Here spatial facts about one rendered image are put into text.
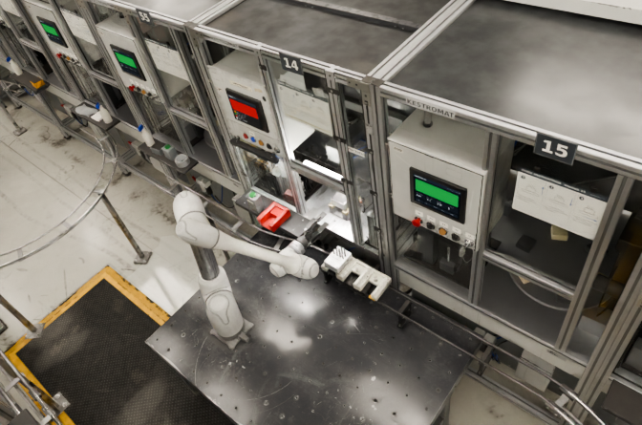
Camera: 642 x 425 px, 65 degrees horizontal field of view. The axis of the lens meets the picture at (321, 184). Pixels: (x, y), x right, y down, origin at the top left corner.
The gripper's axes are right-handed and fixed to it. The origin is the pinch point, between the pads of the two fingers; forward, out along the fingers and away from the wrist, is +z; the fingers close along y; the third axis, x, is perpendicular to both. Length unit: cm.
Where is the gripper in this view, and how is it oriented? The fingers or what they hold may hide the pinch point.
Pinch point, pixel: (323, 221)
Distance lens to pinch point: 284.3
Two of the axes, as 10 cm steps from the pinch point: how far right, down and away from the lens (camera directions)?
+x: -7.7, -3.6, 5.3
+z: 6.2, -6.2, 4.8
